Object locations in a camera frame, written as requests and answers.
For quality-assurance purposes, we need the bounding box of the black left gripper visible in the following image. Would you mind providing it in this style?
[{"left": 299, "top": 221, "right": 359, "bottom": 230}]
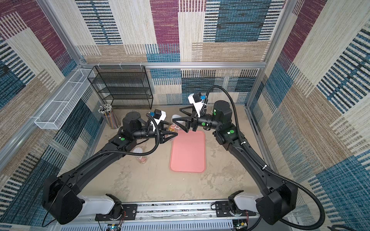
[{"left": 132, "top": 121, "right": 178, "bottom": 146}]

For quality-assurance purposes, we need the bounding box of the candy jar clear plastic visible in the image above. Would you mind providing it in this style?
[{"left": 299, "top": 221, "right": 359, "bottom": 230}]
[{"left": 167, "top": 124, "right": 181, "bottom": 133}]

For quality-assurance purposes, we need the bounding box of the white jar lid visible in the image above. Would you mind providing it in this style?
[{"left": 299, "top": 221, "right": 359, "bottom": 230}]
[{"left": 172, "top": 115, "right": 185, "bottom": 123}]

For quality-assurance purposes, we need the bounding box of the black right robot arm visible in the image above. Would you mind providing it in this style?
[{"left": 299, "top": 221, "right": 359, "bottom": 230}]
[{"left": 172, "top": 100, "right": 298, "bottom": 225}]

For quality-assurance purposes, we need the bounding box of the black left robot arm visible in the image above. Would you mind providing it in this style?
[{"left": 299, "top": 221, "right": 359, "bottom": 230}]
[{"left": 41, "top": 109, "right": 178, "bottom": 225}]

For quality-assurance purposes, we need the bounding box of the candy jar patterned lid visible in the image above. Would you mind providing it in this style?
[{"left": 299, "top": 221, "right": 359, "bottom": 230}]
[{"left": 133, "top": 147, "right": 147, "bottom": 164}]

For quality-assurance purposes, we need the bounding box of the pink plastic tray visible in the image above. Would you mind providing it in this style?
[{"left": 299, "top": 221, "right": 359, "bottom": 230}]
[{"left": 170, "top": 130, "right": 206, "bottom": 173}]

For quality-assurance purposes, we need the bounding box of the cup of coloured pencils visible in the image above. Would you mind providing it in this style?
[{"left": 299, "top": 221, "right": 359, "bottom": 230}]
[{"left": 98, "top": 104, "right": 120, "bottom": 129}]

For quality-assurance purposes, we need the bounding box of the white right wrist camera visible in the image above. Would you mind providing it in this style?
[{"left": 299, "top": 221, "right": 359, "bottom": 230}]
[{"left": 188, "top": 92, "right": 208, "bottom": 117}]

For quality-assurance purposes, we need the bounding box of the black wire shelf rack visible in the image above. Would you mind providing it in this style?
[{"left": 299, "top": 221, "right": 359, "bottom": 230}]
[{"left": 87, "top": 65, "right": 153, "bottom": 109}]

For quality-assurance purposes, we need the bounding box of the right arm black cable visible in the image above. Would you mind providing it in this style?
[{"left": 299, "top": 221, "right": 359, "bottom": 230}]
[{"left": 205, "top": 85, "right": 326, "bottom": 231}]

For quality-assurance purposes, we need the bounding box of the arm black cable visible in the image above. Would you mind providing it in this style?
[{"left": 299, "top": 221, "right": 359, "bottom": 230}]
[
  {"left": 72, "top": 113, "right": 161, "bottom": 171},
  {"left": 205, "top": 85, "right": 326, "bottom": 231}
]

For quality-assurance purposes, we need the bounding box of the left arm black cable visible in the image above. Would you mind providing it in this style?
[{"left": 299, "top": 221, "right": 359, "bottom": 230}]
[{"left": 72, "top": 113, "right": 161, "bottom": 171}]

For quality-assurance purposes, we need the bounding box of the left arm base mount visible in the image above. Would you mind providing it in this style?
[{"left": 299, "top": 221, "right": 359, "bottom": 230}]
[{"left": 95, "top": 204, "right": 138, "bottom": 222}]

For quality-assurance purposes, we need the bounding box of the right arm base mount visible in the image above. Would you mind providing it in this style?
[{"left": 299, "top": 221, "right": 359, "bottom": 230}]
[{"left": 211, "top": 200, "right": 257, "bottom": 217}]

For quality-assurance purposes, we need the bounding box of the white wire mesh basket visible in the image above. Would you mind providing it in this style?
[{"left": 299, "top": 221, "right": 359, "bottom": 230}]
[{"left": 34, "top": 69, "right": 91, "bottom": 130}]

